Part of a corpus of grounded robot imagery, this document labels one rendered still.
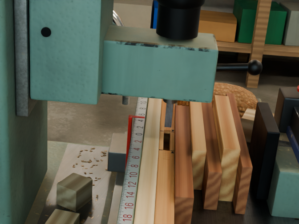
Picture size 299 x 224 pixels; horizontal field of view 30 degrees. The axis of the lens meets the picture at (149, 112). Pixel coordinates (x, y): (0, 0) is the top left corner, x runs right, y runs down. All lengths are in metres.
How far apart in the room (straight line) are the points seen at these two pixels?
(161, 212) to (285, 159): 0.17
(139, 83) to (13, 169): 0.18
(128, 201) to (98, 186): 0.32
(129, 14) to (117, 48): 3.00
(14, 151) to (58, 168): 0.25
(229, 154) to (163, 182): 0.08
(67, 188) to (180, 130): 0.19
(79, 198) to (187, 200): 0.26
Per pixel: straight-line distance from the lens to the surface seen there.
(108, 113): 3.07
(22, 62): 0.64
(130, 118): 0.72
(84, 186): 0.81
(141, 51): 0.66
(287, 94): 0.73
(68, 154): 0.96
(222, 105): 0.76
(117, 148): 0.88
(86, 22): 0.62
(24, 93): 0.66
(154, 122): 0.74
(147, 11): 3.64
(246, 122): 0.82
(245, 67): 0.70
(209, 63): 0.66
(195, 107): 0.78
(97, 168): 0.92
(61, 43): 0.63
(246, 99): 0.92
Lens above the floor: 1.26
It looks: 24 degrees down
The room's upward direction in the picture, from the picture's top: 5 degrees clockwise
